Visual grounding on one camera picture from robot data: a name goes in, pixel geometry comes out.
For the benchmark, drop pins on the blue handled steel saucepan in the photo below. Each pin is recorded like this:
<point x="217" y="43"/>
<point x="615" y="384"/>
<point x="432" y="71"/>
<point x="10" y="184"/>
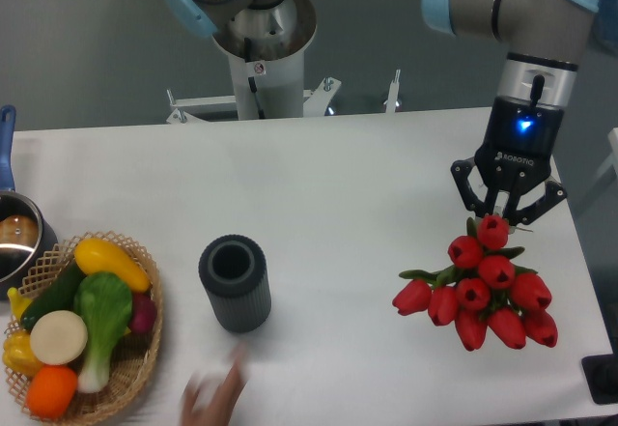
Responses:
<point x="25" y="234"/>

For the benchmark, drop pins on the purple red radish toy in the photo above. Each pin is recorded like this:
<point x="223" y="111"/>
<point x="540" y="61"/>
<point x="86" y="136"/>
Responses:
<point x="143" y="316"/>

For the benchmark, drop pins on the white frame at right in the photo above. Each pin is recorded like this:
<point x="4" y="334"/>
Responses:
<point x="603" y="179"/>

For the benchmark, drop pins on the dark grey ribbed vase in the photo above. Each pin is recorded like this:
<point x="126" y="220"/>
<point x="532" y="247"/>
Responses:
<point x="233" y="272"/>

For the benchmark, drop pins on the yellow bell pepper toy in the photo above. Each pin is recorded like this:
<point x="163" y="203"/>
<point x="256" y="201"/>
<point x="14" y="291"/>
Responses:
<point x="19" y="356"/>

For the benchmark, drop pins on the yellow banana toy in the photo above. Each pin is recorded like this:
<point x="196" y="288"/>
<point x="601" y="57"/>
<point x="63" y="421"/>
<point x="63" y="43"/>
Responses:
<point x="18" y="302"/>

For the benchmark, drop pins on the black device at edge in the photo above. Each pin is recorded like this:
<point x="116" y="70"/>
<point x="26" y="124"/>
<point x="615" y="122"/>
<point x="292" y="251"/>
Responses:
<point x="601" y="375"/>

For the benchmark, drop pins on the orange toy fruit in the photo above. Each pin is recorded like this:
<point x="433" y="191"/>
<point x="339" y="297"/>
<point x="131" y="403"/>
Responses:
<point x="51" y="391"/>

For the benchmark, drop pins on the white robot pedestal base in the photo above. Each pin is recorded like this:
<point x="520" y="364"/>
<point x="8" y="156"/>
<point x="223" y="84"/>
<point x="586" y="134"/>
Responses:
<point x="265" y="52"/>

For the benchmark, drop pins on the woven wicker basket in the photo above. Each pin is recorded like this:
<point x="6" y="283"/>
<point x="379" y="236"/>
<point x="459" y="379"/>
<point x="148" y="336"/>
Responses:
<point x="133" y="360"/>

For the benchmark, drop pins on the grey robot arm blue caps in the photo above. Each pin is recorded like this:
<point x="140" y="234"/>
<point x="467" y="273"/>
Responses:
<point x="546" y="41"/>

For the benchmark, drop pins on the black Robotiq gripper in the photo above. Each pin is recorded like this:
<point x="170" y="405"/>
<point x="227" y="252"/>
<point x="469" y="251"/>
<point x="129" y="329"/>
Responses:
<point x="513" y="158"/>

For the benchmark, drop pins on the green bok choy toy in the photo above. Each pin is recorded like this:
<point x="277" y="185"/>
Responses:
<point x="104" y="303"/>

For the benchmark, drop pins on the red tulip bouquet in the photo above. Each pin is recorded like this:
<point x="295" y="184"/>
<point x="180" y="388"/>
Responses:
<point x="482" y="290"/>

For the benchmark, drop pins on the dark green cucumber toy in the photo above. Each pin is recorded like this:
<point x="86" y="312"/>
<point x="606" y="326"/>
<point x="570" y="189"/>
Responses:
<point x="58" y="295"/>

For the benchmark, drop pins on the blurred human hand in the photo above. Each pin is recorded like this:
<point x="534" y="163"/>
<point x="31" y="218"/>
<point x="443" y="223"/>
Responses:
<point x="211" y="401"/>

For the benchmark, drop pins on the cream round radish slice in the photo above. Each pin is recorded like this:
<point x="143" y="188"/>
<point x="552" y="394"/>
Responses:
<point x="58" y="338"/>

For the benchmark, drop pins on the yellow squash toy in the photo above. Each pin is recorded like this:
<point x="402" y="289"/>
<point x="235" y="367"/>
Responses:
<point x="94" y="255"/>

